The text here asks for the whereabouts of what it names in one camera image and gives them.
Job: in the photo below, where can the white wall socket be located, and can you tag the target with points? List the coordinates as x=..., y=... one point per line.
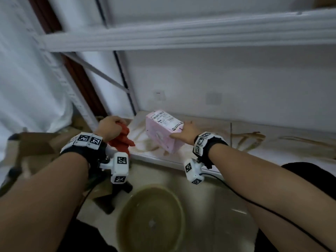
x=159, y=95

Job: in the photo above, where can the red cloth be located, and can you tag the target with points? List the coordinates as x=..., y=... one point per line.
x=122, y=144

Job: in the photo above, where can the white wrist camera with markers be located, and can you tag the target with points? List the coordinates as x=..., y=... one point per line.
x=193, y=170
x=119, y=167

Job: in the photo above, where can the person's left hand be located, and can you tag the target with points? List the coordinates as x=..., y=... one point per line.
x=109, y=127

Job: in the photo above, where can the white metal shelf rack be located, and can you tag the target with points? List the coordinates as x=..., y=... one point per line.
x=183, y=34

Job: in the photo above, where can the yellowish round plastic basin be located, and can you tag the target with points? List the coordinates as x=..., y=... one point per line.
x=152, y=223

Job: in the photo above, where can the person's left forearm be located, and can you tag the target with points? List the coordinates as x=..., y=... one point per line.
x=39, y=196

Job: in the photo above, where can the person's right forearm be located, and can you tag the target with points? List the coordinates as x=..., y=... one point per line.
x=262, y=178

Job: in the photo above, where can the pink cardboard box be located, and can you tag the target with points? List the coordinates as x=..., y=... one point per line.
x=160, y=131

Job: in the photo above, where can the brown cardboard box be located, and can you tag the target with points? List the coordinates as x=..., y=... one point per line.
x=34, y=146

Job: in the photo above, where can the person's left fingers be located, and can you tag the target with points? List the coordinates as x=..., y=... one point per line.
x=120, y=122

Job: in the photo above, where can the white curtain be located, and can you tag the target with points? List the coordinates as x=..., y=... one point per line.
x=26, y=76

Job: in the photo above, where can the person's right fingers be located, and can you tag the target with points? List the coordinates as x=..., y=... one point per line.
x=178, y=134

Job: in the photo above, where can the person's right hand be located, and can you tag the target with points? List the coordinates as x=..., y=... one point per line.
x=187, y=135

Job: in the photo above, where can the brown wooden door frame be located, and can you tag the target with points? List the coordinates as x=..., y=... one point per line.
x=78, y=73

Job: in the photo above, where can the black wristband with marker blocks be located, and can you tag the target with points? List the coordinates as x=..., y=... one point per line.
x=88, y=144
x=207, y=146

